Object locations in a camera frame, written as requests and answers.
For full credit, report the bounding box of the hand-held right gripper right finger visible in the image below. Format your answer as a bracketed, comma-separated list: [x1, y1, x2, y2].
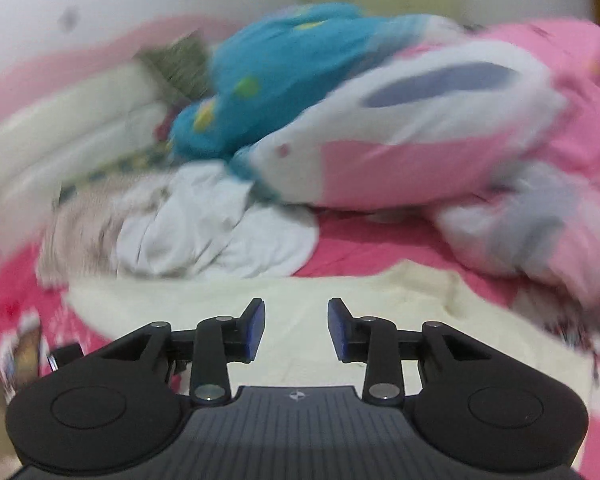
[327, 297, 493, 407]

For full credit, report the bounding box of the green patterned pillow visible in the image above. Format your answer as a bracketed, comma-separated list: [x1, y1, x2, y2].
[139, 32, 217, 102]

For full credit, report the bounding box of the pink white printed quilt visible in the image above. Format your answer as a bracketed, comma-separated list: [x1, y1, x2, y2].
[235, 19, 600, 211]

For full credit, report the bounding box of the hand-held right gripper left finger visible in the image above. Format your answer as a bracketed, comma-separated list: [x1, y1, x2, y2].
[99, 298, 267, 407]

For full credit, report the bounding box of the white garment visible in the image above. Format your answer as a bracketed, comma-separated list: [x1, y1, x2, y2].
[114, 164, 320, 281]

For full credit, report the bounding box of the pink white bed headboard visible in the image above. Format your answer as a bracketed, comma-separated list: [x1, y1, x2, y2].
[0, 14, 243, 226]

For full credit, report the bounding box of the pink floral blanket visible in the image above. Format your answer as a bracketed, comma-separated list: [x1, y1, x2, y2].
[0, 204, 600, 480]

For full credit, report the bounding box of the grey pink fleece garment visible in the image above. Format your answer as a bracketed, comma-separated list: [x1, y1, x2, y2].
[434, 160, 600, 313]

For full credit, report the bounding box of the beige patterned garment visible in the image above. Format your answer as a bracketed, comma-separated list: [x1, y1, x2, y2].
[36, 180, 173, 290]

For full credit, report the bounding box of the white fluffy towel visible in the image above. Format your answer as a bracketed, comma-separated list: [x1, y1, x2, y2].
[66, 259, 597, 403]

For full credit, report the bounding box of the blue dotted quilt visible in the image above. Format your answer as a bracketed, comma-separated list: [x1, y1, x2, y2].
[169, 2, 433, 163]

